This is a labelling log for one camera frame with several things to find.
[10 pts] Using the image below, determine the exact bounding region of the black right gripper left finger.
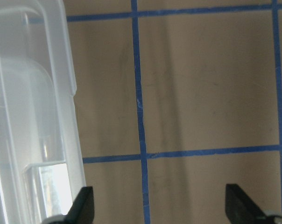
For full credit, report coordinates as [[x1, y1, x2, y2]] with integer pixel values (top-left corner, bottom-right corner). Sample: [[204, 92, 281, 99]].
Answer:
[[63, 186, 95, 224]]

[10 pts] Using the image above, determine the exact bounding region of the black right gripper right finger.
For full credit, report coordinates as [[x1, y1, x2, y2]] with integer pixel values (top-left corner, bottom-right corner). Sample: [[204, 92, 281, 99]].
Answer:
[[226, 184, 267, 224]]

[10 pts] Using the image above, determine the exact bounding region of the clear plastic box lid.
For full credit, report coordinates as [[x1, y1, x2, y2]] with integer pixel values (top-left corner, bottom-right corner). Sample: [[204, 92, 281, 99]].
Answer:
[[0, 0, 85, 224]]

